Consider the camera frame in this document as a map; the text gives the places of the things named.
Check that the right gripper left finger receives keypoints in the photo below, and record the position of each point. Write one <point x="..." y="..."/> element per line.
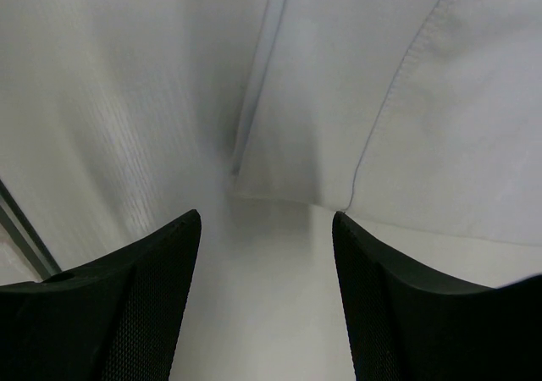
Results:
<point x="115" y="318"/>

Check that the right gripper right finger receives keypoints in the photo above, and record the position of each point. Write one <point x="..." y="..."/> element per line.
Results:
<point x="408" y="321"/>

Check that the white skirt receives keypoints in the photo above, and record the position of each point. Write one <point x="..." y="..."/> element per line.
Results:
<point x="422" y="114"/>

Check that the aluminium table edge rail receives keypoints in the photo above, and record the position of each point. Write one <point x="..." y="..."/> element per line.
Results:
<point x="25" y="238"/>

